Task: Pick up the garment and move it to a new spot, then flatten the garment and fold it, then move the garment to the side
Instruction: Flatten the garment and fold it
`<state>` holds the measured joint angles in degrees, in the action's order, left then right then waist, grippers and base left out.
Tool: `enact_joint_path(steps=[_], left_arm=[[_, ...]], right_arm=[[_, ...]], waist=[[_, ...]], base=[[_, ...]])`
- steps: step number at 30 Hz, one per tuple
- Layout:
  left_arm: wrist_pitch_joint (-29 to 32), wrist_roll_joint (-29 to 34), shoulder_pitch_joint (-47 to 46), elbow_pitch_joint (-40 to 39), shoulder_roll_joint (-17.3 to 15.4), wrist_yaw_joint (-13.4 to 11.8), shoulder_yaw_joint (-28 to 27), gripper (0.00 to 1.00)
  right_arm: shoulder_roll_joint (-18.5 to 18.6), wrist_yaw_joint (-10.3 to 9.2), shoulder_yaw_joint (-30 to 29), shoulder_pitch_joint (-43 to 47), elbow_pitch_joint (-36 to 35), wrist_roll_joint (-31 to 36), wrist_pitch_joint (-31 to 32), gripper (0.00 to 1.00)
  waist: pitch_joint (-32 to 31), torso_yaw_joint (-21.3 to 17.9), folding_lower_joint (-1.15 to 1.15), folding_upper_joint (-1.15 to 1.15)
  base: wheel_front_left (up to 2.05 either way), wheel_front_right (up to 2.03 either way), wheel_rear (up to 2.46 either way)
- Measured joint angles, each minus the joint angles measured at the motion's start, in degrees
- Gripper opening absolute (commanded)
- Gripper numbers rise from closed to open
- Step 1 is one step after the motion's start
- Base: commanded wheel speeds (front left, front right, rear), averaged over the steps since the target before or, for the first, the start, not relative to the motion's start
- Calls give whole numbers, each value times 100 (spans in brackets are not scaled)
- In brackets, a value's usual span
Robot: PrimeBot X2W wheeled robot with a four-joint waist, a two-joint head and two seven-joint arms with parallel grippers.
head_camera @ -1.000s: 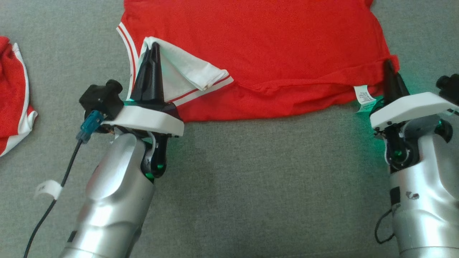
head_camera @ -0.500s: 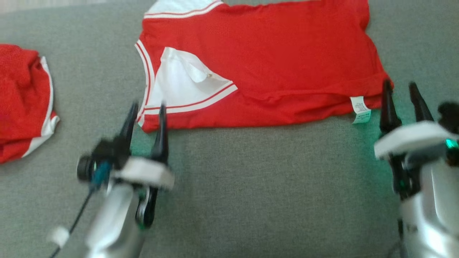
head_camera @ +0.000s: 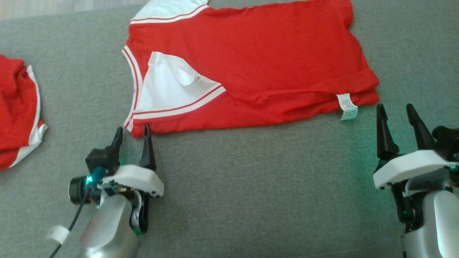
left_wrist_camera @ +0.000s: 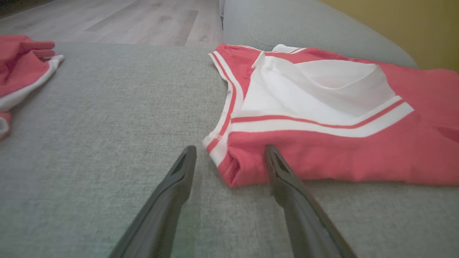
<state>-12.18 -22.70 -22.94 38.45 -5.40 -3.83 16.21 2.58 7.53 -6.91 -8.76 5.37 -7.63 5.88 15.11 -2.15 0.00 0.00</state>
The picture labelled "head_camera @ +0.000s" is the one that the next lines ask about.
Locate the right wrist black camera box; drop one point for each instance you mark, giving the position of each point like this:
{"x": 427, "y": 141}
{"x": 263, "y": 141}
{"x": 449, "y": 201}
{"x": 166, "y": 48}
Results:
{"x": 446, "y": 141}

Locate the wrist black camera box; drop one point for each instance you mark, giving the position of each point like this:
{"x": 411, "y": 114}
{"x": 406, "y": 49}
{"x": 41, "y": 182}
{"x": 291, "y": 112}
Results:
{"x": 446, "y": 141}
{"x": 100, "y": 161}

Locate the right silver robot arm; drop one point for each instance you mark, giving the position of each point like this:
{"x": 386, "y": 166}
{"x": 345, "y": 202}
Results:
{"x": 437, "y": 222}

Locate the large grey sofa seat cushion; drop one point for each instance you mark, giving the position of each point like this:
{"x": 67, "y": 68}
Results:
{"x": 251, "y": 186}

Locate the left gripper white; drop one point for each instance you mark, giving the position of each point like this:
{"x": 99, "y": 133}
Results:
{"x": 138, "y": 179}

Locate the red white basketball jersey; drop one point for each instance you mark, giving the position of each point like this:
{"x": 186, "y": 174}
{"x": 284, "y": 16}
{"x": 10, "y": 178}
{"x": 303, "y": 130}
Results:
{"x": 269, "y": 53}

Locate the red mesh shorts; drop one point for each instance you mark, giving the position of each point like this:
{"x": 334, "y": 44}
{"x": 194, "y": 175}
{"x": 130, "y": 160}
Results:
{"x": 16, "y": 107}

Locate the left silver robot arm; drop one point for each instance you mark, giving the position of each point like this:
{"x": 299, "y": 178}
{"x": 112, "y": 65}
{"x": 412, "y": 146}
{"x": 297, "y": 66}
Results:
{"x": 107, "y": 229}

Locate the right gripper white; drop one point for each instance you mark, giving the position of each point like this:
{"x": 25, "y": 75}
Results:
{"x": 408, "y": 166}

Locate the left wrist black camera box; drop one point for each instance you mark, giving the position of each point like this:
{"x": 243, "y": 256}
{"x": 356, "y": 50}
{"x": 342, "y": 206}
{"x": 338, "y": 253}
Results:
{"x": 100, "y": 161}

